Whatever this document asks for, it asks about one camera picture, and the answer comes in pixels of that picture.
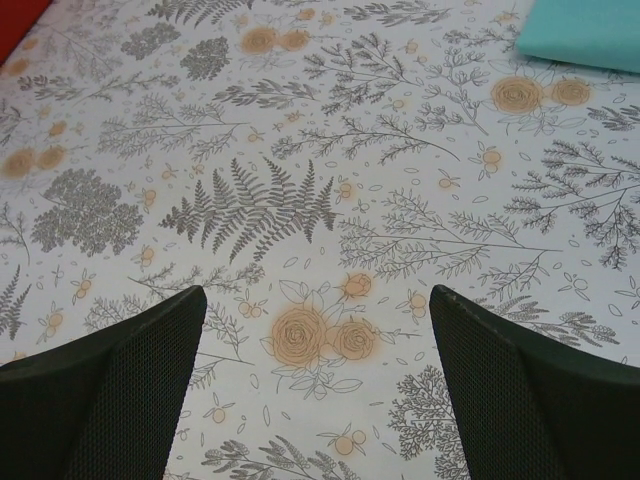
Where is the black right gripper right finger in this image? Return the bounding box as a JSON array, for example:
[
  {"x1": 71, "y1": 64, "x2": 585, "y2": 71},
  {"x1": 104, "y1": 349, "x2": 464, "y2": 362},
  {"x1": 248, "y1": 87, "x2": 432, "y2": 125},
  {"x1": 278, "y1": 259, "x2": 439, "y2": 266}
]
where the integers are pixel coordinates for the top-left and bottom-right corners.
[{"x1": 429, "y1": 285, "x2": 639, "y2": 479}]

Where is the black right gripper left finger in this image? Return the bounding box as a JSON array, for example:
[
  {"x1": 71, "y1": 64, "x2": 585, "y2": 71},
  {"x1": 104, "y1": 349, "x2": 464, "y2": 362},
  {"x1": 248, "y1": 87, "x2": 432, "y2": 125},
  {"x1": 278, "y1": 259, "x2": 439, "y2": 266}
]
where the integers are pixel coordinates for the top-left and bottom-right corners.
[{"x1": 1, "y1": 286, "x2": 207, "y2": 479}]

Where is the teal t shirt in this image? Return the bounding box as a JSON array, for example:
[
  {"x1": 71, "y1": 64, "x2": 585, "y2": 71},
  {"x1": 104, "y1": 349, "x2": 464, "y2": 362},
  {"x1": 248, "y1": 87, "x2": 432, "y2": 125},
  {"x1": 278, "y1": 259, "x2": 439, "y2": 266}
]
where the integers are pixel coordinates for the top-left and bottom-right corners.
[{"x1": 516, "y1": 0, "x2": 639, "y2": 73}]

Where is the floral tablecloth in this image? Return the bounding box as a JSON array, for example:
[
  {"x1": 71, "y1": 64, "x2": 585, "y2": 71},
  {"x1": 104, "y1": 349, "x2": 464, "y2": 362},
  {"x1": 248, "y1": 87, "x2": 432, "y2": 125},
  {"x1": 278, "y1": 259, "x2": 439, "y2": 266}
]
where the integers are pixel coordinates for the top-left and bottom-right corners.
[{"x1": 1, "y1": 1, "x2": 639, "y2": 479}]

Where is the red plastic bin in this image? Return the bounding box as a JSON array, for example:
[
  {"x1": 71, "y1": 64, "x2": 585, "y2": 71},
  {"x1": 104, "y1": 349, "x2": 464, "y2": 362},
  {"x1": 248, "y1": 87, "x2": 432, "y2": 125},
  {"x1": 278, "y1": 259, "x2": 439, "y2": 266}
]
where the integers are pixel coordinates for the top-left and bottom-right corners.
[{"x1": 0, "y1": 0, "x2": 52, "y2": 63}]

